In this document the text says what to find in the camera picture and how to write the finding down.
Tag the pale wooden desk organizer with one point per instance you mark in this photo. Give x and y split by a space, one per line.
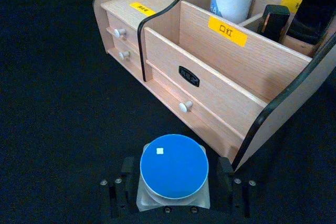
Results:
223 61

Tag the wide wooden drawer white knob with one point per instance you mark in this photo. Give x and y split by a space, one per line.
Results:
204 108

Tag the small wooden drawer white knob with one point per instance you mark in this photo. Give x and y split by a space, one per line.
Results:
126 51
116 26

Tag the clear jar with blue lid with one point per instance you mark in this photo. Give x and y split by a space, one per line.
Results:
173 166

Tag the black table cloth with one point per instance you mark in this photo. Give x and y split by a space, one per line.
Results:
52 103

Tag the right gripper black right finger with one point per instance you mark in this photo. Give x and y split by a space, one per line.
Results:
231 195

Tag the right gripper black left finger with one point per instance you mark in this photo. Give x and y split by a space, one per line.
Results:
123 197

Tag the black oval badge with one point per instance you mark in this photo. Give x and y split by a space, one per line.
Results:
189 76

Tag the small black square tube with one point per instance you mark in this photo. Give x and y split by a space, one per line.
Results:
273 23

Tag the small yellow label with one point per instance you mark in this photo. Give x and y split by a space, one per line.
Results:
291 4
142 8

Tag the large yellow label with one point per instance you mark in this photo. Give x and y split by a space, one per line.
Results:
228 31

